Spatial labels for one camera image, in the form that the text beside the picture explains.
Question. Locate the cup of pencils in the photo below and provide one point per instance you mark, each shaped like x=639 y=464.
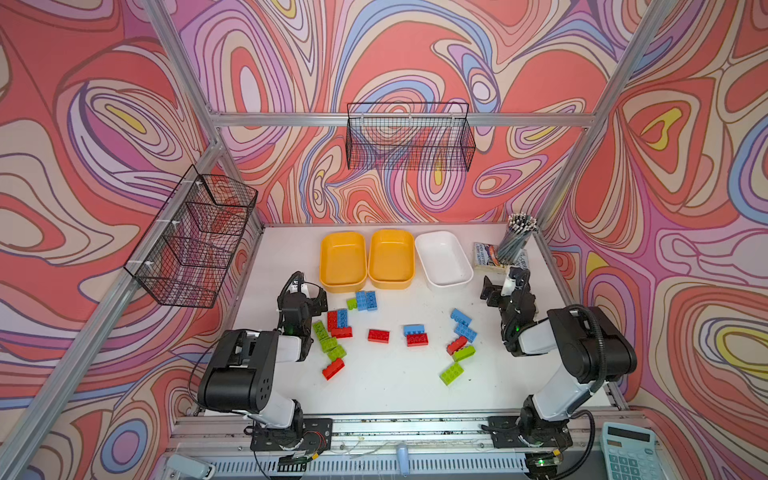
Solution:
x=519 y=228

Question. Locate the yellow plastic bin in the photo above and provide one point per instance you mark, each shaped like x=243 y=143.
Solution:
x=391 y=259
x=343 y=262

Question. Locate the left yellow plastic bin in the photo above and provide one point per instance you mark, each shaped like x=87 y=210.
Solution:
x=343 y=262

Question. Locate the middle yellow plastic bin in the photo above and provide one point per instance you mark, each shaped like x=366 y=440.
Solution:
x=391 y=259

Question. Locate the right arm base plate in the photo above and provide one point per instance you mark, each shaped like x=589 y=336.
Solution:
x=516 y=432

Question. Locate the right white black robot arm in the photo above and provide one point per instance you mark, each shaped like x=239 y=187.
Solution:
x=591 y=348

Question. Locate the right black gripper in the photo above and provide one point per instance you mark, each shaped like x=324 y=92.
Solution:
x=504 y=294

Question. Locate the left black wire basket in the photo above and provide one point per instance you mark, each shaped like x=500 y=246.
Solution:
x=200 y=227

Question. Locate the red lego left pile flat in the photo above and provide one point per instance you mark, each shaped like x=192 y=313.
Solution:
x=341 y=333

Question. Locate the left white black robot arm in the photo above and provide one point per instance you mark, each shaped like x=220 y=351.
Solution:
x=239 y=377

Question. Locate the green lego left middle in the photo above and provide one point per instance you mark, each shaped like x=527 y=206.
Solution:
x=328 y=344

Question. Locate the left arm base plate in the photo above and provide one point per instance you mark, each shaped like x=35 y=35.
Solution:
x=312 y=435

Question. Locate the paperback book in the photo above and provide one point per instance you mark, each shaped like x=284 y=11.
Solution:
x=484 y=259

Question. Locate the green lego left lower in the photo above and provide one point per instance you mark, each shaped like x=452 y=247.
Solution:
x=336 y=353

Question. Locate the light green calculator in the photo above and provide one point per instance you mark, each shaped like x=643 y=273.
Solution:
x=630 y=452

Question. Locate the back black wire basket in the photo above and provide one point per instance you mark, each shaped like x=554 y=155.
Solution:
x=409 y=135

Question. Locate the green lego right front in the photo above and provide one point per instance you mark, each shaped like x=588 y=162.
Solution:
x=451 y=373

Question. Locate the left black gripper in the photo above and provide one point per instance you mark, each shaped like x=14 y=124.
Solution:
x=294 y=298

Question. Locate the green lego left upper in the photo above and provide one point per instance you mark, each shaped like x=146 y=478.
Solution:
x=320 y=330

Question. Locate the white plastic bin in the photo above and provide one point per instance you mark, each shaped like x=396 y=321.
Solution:
x=443 y=261

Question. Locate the blue lego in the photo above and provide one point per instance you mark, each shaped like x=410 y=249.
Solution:
x=460 y=317
x=465 y=331
x=366 y=301
x=414 y=329
x=342 y=318

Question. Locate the green lego right small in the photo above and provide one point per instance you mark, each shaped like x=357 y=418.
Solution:
x=463 y=353

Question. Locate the black wire basket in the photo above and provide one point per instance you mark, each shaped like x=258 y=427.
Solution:
x=200 y=227
x=409 y=135

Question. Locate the red lego left pile upright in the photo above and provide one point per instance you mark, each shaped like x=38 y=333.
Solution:
x=332 y=320

